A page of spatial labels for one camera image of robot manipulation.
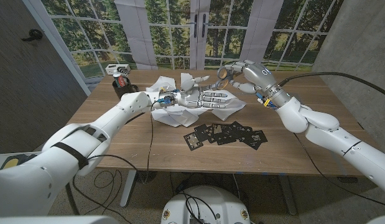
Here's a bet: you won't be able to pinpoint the dark brown mug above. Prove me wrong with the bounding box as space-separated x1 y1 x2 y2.
112 77 140 100

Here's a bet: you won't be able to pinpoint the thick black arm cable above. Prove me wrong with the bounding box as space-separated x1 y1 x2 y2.
65 111 146 216
277 72 385 100

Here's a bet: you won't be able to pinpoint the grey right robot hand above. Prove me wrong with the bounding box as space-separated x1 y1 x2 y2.
225 60 292 109

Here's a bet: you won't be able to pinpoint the grey table leg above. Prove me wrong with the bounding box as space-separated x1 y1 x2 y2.
278 174 298 216

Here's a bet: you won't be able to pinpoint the white table leg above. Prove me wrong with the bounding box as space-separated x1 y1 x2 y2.
119 169 137 208

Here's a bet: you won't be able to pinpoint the black ribbed round object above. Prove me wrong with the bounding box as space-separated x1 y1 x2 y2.
135 170 158 184

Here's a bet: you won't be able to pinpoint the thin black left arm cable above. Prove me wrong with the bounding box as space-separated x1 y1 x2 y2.
72 101 155 224

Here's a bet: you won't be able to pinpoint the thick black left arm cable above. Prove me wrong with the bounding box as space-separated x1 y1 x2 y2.
65 111 146 216

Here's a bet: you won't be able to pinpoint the white power strip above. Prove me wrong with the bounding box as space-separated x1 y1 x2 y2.
105 63 131 76

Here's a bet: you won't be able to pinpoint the black wall hook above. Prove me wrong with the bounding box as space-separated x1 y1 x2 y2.
21 29 44 42

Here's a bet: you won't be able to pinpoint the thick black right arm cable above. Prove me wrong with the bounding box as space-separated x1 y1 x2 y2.
277 72 385 100

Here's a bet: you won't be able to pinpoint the white receipt paper strip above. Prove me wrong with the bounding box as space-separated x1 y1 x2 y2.
147 72 248 128

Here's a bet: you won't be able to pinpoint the orange handled scissors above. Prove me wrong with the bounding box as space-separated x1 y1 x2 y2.
207 67 236 91

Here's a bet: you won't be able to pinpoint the printed forest window backdrop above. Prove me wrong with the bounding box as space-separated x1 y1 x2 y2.
22 0 345 96

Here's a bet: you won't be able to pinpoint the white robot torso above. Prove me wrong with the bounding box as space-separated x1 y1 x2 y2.
160 185 251 224

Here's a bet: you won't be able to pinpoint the white red toothpaste tube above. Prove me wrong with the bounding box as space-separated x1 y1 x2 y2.
113 70 128 88

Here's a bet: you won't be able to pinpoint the black torso cable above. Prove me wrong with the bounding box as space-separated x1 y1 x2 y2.
176 191 218 224

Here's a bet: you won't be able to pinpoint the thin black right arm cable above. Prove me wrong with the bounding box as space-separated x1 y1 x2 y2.
294 133 385 208

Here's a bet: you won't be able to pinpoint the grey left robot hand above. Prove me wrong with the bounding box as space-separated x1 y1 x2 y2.
155 75 230 110

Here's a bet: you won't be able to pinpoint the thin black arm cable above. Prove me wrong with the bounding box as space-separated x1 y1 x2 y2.
294 133 385 208
72 101 155 224

